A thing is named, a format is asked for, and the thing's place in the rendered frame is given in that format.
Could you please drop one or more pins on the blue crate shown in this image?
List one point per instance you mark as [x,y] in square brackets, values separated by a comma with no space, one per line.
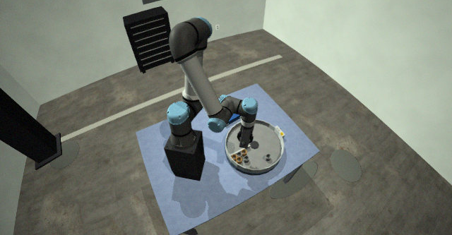
[233,118]

